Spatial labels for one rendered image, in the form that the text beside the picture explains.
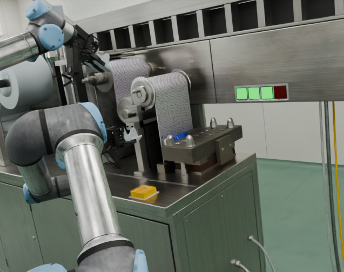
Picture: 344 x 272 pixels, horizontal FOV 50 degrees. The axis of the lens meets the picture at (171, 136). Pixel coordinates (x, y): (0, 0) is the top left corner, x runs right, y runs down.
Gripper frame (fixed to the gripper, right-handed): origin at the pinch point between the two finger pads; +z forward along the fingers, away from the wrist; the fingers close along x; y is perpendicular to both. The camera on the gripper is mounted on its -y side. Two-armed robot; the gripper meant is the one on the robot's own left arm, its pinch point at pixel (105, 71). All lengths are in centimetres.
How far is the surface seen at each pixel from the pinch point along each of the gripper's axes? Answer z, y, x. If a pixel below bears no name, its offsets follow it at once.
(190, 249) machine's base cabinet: 42, -53, -33
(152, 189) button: 25.2, -37.4, -20.9
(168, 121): 35.2, -4.1, -7.7
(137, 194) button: 21.6, -40.7, -17.7
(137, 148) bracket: 32.3, -18.8, 1.9
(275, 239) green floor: 186, -23, -2
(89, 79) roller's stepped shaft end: 9.0, 3.8, 22.2
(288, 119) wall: 271, 117, 49
